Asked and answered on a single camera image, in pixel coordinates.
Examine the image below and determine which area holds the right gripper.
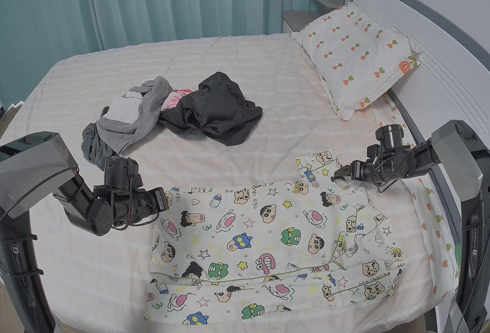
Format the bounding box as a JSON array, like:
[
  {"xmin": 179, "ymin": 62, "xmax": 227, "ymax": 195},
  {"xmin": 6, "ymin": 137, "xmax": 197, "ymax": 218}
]
[{"xmin": 351, "ymin": 160, "xmax": 377, "ymax": 183}]

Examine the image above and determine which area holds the dark grey garment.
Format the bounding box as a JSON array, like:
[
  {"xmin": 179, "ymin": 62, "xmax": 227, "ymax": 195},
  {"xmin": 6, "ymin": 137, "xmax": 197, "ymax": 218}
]
[{"xmin": 80, "ymin": 123, "xmax": 117, "ymax": 168}]

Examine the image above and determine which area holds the pink garment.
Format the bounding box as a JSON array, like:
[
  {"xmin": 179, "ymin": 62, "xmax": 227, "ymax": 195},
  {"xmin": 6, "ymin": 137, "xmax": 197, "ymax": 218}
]
[{"xmin": 161, "ymin": 88, "xmax": 192, "ymax": 114}]

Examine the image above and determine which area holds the black garment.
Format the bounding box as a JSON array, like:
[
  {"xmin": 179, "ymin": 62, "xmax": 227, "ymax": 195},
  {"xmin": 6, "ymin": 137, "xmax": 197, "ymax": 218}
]
[{"xmin": 158, "ymin": 72, "xmax": 263, "ymax": 146}]

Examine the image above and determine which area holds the light grey garment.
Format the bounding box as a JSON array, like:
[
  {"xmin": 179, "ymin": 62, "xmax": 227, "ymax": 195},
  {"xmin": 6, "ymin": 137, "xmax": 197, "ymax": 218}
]
[{"xmin": 96, "ymin": 76, "xmax": 175, "ymax": 154}]

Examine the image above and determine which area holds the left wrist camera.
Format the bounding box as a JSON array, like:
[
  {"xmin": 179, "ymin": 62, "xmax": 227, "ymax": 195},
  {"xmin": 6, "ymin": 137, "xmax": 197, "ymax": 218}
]
[{"xmin": 130, "ymin": 162, "xmax": 144, "ymax": 188}]

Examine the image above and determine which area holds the white printed pillow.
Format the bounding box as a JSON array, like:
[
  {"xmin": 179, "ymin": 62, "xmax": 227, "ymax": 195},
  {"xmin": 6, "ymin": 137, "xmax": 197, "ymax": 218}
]
[{"xmin": 293, "ymin": 2, "xmax": 422, "ymax": 121}]

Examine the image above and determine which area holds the white printed pyjama top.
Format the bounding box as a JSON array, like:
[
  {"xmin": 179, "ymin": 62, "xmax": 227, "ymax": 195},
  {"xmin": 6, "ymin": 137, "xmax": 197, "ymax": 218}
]
[{"xmin": 145, "ymin": 149, "xmax": 404, "ymax": 325}]

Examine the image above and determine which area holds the grey bedside table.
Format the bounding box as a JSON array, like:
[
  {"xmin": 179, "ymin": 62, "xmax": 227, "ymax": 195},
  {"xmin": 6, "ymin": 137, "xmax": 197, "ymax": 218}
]
[{"xmin": 283, "ymin": 0, "xmax": 347, "ymax": 33}]

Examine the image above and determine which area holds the bed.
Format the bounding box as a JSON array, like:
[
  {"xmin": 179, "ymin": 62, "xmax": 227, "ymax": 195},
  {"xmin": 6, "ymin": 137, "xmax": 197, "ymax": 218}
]
[{"xmin": 0, "ymin": 0, "xmax": 490, "ymax": 333}]

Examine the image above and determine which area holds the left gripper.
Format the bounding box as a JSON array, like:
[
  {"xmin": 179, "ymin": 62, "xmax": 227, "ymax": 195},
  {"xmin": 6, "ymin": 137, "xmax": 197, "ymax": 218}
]
[{"xmin": 146, "ymin": 188, "xmax": 172, "ymax": 214}]

